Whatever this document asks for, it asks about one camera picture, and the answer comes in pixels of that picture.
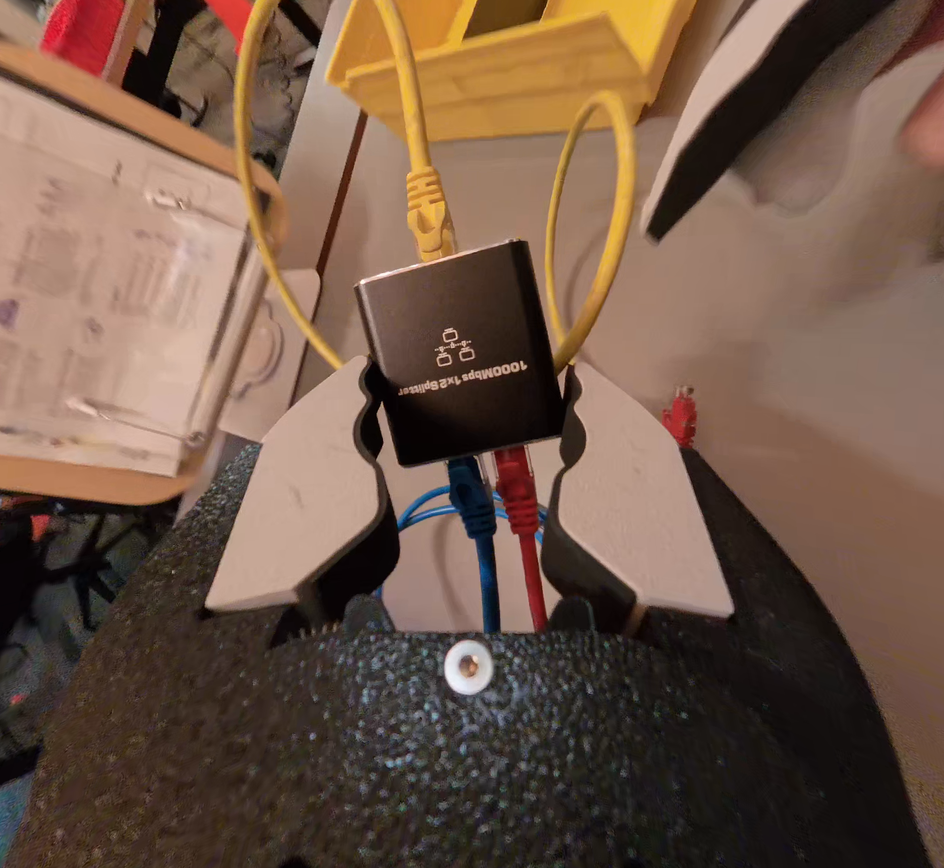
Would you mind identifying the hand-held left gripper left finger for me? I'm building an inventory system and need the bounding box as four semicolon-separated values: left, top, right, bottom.
205;355;401;624

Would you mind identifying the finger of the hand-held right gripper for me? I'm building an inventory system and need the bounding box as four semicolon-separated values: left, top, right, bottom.
642;0;941;244

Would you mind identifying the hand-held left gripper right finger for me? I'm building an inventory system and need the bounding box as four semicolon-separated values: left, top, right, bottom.
542;361;735;633

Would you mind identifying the red ethernet cable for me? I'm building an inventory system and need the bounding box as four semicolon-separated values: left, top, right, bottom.
493;385;698;635

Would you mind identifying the blue ethernet cable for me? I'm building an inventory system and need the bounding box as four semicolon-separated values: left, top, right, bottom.
376;457;550;635

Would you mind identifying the black network splitter box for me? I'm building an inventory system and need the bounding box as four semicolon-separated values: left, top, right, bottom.
354;239;565;468

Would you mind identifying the yellow plastic bin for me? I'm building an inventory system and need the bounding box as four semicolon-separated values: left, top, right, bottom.
324;0;727;143

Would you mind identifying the yellow ethernet cable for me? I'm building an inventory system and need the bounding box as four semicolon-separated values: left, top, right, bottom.
235;0;637;376

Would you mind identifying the wooden instruction board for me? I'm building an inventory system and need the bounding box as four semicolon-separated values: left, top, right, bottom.
0;42;290;508

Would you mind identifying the printed instruction sheet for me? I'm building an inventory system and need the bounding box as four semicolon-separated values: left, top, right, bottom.
0;75;255;478

